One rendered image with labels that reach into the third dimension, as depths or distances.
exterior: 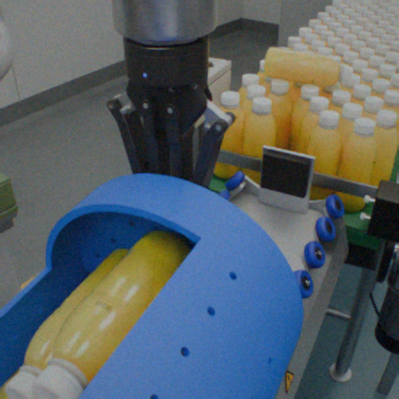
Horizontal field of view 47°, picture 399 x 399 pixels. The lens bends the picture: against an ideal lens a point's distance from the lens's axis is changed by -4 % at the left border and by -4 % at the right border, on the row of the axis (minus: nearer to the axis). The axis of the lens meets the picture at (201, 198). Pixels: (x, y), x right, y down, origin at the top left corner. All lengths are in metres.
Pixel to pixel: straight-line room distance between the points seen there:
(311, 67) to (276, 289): 0.71
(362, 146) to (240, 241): 0.57
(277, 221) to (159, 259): 0.49
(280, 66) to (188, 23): 0.71
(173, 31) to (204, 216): 0.16
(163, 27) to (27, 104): 3.36
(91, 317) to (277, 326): 0.16
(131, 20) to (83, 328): 0.25
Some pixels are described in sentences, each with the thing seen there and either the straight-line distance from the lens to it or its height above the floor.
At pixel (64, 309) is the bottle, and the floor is 1.13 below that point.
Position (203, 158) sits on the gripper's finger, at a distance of 0.45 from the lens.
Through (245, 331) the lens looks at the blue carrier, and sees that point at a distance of 0.39.
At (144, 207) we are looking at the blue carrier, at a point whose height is 1.23.
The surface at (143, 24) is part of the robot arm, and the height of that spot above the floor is 1.38.
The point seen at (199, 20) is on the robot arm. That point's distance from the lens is 0.39.
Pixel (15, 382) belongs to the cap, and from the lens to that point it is 0.46.
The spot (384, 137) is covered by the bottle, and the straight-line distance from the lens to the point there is 1.00.
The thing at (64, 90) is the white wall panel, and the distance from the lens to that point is 3.91.
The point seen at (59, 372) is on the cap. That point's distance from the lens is 0.39.
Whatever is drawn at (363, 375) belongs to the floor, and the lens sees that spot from 1.88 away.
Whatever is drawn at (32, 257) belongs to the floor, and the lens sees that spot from 2.35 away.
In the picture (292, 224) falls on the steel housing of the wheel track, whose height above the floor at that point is 0.93.
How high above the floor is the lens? 1.47
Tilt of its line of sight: 35 degrees down
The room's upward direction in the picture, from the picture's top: straight up
